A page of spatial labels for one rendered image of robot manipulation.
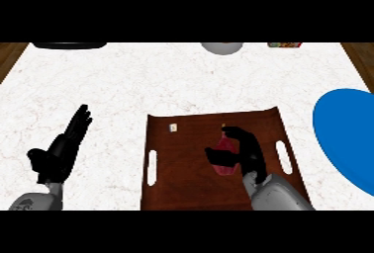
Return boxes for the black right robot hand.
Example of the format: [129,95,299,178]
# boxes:
[203,126,270,184]

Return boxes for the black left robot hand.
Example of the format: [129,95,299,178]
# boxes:
[27,104,94,185]

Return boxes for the brown wooden tray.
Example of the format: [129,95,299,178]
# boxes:
[141,106,313,211]

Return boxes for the blue plate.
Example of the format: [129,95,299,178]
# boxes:
[313,88,374,198]

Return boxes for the grey round bowl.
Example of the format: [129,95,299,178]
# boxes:
[200,42,246,56]

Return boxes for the red and green box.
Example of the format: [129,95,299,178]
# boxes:
[267,42,305,49]

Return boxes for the black flat object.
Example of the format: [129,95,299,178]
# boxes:
[32,42,109,50]

